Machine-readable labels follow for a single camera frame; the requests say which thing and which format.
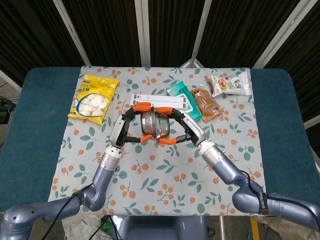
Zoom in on yellow snack bag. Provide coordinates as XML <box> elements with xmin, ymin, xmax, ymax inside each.
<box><xmin>67</xmin><ymin>73</ymin><xmax>119</xmax><ymax>126</ymax></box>

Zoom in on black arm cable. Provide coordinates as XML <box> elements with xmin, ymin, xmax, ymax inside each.
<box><xmin>44</xmin><ymin>183</ymin><xmax>94</xmax><ymax>240</ymax></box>
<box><xmin>239</xmin><ymin>169</ymin><xmax>320</xmax><ymax>225</ymax></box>

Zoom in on white nut snack bag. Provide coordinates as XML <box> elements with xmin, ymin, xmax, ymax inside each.
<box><xmin>204</xmin><ymin>72</ymin><xmax>252</xmax><ymax>98</ymax></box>

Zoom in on teal wet wipes pack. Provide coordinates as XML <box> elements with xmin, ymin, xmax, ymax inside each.
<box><xmin>166</xmin><ymin>80</ymin><xmax>203</xmax><ymax>122</ymax></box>

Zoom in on brown snack pouch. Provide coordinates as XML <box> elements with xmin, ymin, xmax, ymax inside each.
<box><xmin>189</xmin><ymin>86</ymin><xmax>225</xmax><ymax>123</ymax></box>

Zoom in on black printed strap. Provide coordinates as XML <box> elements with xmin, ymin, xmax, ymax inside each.
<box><xmin>258</xmin><ymin>191</ymin><xmax>271</xmax><ymax>216</ymax></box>

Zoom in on beige trouser leg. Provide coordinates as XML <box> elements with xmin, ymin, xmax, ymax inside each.
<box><xmin>266</xmin><ymin>219</ymin><xmax>320</xmax><ymax>240</ymax></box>

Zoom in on white folding stand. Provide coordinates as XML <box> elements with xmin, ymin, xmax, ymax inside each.
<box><xmin>129</xmin><ymin>93</ymin><xmax>188</xmax><ymax>110</ymax></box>

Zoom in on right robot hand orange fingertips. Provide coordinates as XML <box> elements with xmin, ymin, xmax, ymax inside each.
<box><xmin>155</xmin><ymin>106</ymin><xmax>208</xmax><ymax>147</ymax></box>

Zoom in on steel bowl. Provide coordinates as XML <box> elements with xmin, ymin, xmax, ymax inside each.
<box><xmin>155</xmin><ymin>113</ymin><xmax>172</xmax><ymax>149</ymax></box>
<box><xmin>139</xmin><ymin>111</ymin><xmax>158</xmax><ymax>148</ymax></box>

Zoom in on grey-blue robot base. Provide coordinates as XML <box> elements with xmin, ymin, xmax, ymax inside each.
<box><xmin>113</xmin><ymin>215</ymin><xmax>208</xmax><ymax>240</ymax></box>

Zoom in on floral tablecloth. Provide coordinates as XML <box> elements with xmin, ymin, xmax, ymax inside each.
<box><xmin>45</xmin><ymin>65</ymin><xmax>270</xmax><ymax>217</ymax></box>

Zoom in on white partition frame post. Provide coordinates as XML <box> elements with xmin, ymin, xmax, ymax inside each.
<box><xmin>0</xmin><ymin>69</ymin><xmax>22</xmax><ymax>92</ymax></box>
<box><xmin>252</xmin><ymin>0</ymin><xmax>315</xmax><ymax>69</ymax></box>
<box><xmin>134</xmin><ymin>0</ymin><xmax>152</xmax><ymax>68</ymax></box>
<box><xmin>303</xmin><ymin>114</ymin><xmax>320</xmax><ymax>130</ymax></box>
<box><xmin>52</xmin><ymin>0</ymin><xmax>92</xmax><ymax>67</ymax></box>
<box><xmin>179</xmin><ymin>0</ymin><xmax>213</xmax><ymax>69</ymax></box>

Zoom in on teal blue table mat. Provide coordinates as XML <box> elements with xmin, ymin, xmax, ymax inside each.
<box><xmin>0</xmin><ymin>66</ymin><xmax>320</xmax><ymax>215</ymax></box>

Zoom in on black power strip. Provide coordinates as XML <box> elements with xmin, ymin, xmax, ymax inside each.
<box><xmin>0</xmin><ymin>97</ymin><xmax>16</xmax><ymax>123</ymax></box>

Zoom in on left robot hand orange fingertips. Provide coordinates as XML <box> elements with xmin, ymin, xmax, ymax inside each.
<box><xmin>109</xmin><ymin>101</ymin><xmax>154</xmax><ymax>148</ymax></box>

